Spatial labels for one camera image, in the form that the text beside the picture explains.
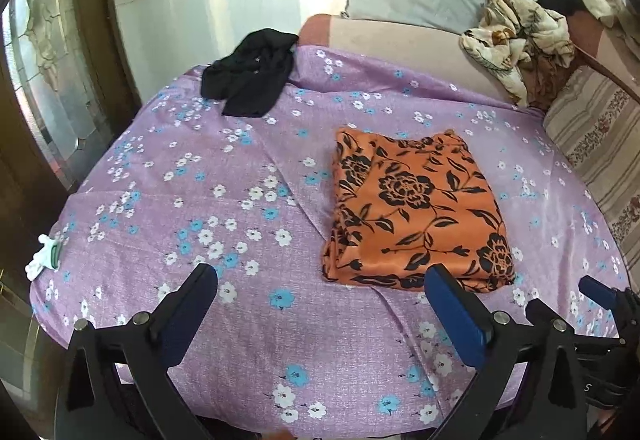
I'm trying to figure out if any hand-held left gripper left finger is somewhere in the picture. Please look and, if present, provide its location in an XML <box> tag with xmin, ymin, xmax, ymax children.
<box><xmin>52</xmin><ymin>262</ymin><xmax>221</xmax><ymax>440</ymax></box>

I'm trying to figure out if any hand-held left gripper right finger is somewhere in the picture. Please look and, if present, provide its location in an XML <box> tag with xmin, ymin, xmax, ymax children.
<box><xmin>424</xmin><ymin>264</ymin><xmax>601</xmax><ymax>440</ymax></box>

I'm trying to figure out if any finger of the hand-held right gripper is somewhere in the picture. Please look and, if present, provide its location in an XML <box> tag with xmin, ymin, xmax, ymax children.
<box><xmin>578</xmin><ymin>276</ymin><xmax>640</xmax><ymax>346</ymax></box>

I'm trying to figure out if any orange black floral cloth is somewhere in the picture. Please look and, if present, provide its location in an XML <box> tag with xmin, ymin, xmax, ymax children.
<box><xmin>321</xmin><ymin>127</ymin><xmax>517</xmax><ymax>293</ymax></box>

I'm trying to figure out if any white green small item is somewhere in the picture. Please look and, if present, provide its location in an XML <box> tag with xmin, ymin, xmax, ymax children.
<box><xmin>25</xmin><ymin>235</ymin><xmax>63</xmax><ymax>281</ymax></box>

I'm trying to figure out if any striped beige cushion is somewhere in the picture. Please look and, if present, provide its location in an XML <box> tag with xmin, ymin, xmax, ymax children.
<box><xmin>542</xmin><ymin>64</ymin><xmax>640</xmax><ymax>265</ymax></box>

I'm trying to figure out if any purple floral bedsheet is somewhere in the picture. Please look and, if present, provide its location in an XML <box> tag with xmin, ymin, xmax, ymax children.
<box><xmin>30</xmin><ymin>44</ymin><xmax>631</xmax><ymax>433</ymax></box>

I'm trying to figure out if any black garment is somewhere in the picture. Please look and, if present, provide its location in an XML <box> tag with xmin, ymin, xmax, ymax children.
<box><xmin>201</xmin><ymin>28</ymin><xmax>300</xmax><ymax>117</ymax></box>

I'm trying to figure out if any brown cushion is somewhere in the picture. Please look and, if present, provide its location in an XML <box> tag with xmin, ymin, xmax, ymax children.
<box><xmin>570</xmin><ymin>12</ymin><xmax>640</xmax><ymax>90</ymax></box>

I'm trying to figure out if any cream floral crumpled cloth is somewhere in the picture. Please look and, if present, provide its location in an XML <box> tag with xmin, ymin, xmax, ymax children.
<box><xmin>460</xmin><ymin>0</ymin><xmax>576</xmax><ymax>108</ymax></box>

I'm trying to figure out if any beige brown mattress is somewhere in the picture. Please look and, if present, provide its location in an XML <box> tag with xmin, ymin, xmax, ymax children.
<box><xmin>298</xmin><ymin>14</ymin><xmax>546</xmax><ymax>111</ymax></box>

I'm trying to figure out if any wooden door with glass panel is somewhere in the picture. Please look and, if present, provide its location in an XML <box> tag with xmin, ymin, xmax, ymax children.
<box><xmin>0</xmin><ymin>0</ymin><xmax>143</xmax><ymax>421</ymax></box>

